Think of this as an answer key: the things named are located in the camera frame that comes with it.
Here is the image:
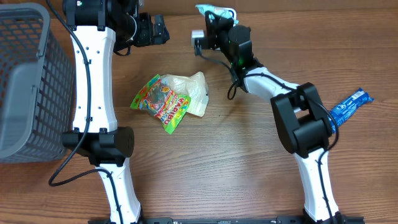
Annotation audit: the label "green toilet tissue pack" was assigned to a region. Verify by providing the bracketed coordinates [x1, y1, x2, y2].
[195, 4, 239, 25]

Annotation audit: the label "beige snack bag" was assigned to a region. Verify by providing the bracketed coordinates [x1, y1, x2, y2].
[160, 72, 209, 117]

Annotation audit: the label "colourful Haribo candy bag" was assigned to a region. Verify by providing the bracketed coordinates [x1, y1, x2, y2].
[130, 75, 191, 134]

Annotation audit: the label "blue wafer bar wrapper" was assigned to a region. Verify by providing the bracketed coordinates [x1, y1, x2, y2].
[329, 88, 374, 133]

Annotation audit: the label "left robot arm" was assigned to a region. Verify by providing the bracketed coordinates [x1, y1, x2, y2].
[62, 0, 170, 223]

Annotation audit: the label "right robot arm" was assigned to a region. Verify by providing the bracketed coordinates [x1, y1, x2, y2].
[192, 11, 342, 223]

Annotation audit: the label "white barcode scanner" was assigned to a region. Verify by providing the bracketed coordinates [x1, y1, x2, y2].
[215, 7, 236, 21]

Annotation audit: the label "grey plastic mesh basket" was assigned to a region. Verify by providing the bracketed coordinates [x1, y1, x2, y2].
[1, 3, 75, 163]

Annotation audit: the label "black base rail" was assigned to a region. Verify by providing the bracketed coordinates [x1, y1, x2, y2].
[87, 216, 365, 224]

